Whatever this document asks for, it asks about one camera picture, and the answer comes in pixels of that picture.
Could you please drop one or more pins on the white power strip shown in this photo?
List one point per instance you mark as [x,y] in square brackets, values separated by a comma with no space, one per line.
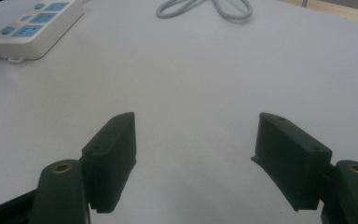
[35,26]

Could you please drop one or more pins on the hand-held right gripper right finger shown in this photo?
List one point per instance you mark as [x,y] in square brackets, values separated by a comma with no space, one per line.
[289,161]

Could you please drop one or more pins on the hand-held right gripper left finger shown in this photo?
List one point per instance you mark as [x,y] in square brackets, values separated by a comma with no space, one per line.
[110,161]

